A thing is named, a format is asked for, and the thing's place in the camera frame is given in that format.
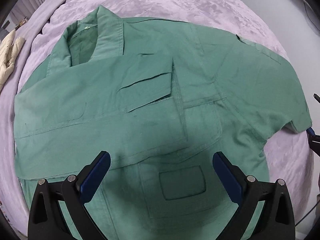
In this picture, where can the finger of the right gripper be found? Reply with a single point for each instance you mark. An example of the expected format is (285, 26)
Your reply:
(314, 141)
(316, 97)

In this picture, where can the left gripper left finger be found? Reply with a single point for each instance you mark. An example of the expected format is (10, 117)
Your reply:
(46, 219)

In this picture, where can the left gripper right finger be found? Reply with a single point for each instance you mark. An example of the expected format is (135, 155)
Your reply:
(276, 220)

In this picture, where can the green short-sleeve shirt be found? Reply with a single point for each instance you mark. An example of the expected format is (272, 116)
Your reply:
(161, 97)

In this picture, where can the lavender plush bed blanket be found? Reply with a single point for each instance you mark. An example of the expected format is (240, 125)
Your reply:
(287, 153)

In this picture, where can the cream quilted jacket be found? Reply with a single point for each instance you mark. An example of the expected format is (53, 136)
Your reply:
(10, 49)

